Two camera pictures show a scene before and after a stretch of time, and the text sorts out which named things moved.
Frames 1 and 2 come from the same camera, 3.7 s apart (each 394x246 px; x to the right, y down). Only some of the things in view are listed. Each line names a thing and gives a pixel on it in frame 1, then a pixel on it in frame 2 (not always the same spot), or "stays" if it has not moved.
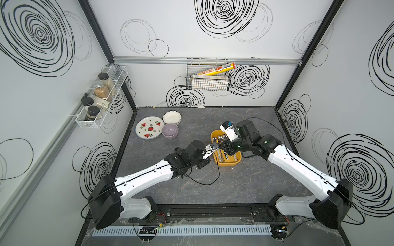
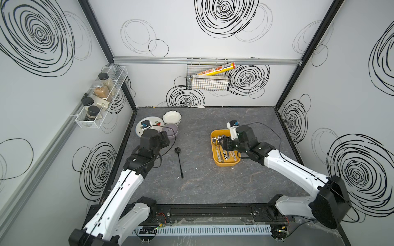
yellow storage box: x=221 y=158 stays
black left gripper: x=203 y=162 → x=163 y=139
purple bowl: x=170 y=130 stays
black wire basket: x=218 y=81 stays
